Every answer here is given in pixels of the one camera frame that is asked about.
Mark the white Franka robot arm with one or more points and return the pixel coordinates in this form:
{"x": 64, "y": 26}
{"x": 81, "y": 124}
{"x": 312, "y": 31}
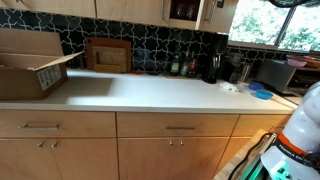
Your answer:
{"x": 300, "y": 123}

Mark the small metal door knob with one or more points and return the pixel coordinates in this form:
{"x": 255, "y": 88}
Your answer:
{"x": 54, "y": 145}
{"x": 40, "y": 144}
{"x": 171, "y": 142}
{"x": 181, "y": 143}

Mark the wide light wood cabinet door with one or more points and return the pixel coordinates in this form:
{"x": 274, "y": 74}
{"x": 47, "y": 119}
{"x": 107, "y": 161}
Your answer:
{"x": 46, "y": 6}

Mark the open cardboard box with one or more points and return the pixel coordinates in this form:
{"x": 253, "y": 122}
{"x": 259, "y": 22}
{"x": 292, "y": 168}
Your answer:
{"x": 23, "y": 81}

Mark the black coffee machine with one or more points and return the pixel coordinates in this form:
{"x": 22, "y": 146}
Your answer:
{"x": 213, "y": 60}

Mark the dark bottle red label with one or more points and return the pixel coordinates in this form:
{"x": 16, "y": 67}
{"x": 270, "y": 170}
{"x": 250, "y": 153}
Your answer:
{"x": 192, "y": 68}

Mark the metal canister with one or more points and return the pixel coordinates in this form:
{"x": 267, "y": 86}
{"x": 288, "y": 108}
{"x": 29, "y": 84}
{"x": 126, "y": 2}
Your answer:
{"x": 245, "y": 72}

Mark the clear glass bottle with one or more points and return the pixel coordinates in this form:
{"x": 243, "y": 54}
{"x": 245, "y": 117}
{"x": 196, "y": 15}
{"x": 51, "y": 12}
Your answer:
{"x": 184, "y": 68}

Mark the green glass bottle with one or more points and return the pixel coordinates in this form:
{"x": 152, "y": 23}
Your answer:
{"x": 175, "y": 66}

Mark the white crumpled cloth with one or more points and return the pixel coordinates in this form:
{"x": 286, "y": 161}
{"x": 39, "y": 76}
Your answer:
{"x": 229, "y": 87}

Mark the silver toaster oven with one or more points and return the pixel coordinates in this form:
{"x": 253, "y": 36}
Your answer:
{"x": 273, "y": 75}

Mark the dark blue bowl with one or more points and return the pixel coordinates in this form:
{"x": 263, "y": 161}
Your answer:
{"x": 255, "y": 86}

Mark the small blue dish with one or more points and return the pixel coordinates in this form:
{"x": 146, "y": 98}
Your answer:
{"x": 153, "y": 72}

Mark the pink bowl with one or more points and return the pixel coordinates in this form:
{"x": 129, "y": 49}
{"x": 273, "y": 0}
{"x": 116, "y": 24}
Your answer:
{"x": 296, "y": 62}

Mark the wooden shelf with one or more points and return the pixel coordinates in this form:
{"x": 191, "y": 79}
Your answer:
{"x": 306, "y": 78}

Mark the light wooden cutting board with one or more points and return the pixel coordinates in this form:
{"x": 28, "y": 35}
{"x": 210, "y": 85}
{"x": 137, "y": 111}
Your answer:
{"x": 110, "y": 55}

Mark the light wood drawer front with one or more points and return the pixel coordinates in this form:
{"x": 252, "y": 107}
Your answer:
{"x": 83, "y": 125}
{"x": 206, "y": 125}
{"x": 256, "y": 125}

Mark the small wooden board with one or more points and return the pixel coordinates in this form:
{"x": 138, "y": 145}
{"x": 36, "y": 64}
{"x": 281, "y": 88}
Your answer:
{"x": 108, "y": 68}

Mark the large brown cutting board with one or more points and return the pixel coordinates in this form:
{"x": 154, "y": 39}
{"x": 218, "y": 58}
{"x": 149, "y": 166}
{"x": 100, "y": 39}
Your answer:
{"x": 89, "y": 50}

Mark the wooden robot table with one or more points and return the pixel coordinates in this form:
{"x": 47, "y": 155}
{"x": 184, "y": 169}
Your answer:
{"x": 240, "y": 160}

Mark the light wood wall cabinet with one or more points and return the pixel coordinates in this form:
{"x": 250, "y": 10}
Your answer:
{"x": 183, "y": 22}

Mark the window with white frame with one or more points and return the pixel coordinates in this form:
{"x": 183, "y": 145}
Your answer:
{"x": 260, "y": 23}

